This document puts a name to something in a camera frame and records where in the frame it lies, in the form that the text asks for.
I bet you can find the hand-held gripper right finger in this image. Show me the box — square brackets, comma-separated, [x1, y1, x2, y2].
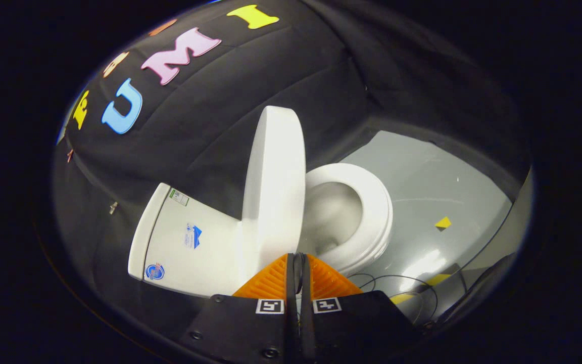
[300, 253, 424, 364]

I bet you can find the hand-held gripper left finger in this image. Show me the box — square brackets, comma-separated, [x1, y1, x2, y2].
[177, 253, 300, 364]

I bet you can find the white toilet lid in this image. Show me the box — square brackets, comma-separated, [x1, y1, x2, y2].
[240, 105, 307, 271]

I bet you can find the white toilet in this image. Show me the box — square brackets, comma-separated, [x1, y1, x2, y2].
[128, 163, 394, 299]

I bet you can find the white toilet seat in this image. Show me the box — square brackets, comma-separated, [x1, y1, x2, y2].
[303, 162, 394, 278]

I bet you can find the yellow tape strip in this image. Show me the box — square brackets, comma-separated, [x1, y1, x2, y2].
[391, 272, 454, 305]

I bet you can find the thin black cable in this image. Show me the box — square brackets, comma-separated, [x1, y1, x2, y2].
[347, 272, 439, 325]

